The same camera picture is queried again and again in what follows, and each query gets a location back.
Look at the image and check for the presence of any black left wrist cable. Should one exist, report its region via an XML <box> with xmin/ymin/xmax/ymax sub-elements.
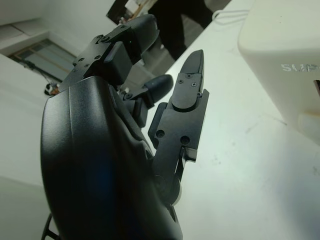
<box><xmin>40</xmin><ymin>214</ymin><xmax>61</xmax><ymax>240</ymax></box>

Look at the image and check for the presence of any small orange black object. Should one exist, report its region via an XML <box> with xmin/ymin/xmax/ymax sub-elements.
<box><xmin>44</xmin><ymin>83</ymin><xmax>61</xmax><ymax>96</ymax></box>

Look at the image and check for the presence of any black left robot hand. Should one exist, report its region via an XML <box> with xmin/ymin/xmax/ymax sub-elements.
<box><xmin>39</xmin><ymin>13</ymin><xmax>211</xmax><ymax>240</ymax></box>

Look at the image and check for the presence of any white toaster power cord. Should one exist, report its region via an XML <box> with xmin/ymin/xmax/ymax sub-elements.
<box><xmin>211</xmin><ymin>9</ymin><xmax>251</xmax><ymax>26</ymax></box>

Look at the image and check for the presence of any white two-slot toaster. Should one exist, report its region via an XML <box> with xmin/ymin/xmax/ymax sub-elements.
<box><xmin>237</xmin><ymin>0</ymin><xmax>320</xmax><ymax>141</ymax></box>

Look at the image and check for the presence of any glass window with wooden frame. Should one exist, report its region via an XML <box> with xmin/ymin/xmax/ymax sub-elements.
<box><xmin>8</xmin><ymin>38</ymin><xmax>76</xmax><ymax>83</ymax></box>

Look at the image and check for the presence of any person in dark clothes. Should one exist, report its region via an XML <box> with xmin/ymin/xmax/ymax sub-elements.
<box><xmin>147</xmin><ymin>0</ymin><xmax>214</xmax><ymax>61</ymax></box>

